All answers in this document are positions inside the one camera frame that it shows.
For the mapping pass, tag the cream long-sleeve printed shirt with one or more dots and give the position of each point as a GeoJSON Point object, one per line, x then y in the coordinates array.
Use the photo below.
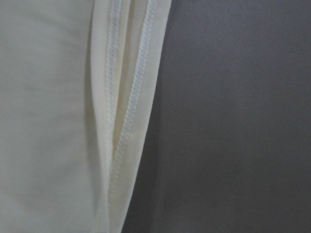
{"type": "Point", "coordinates": [77, 83]}

